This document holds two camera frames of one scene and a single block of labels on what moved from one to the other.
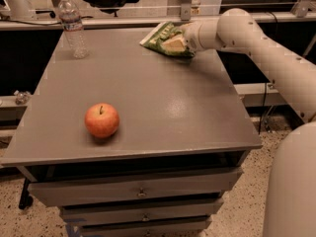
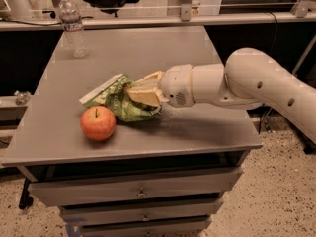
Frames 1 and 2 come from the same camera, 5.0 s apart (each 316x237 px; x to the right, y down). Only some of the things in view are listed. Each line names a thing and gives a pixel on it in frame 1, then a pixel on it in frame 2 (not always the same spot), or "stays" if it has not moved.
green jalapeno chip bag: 155,40 -> 115,95
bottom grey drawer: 177,228 stays
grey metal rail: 113,23 stays
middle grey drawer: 177,209 stays
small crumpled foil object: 22,98 stays
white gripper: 192,36 -> 176,84
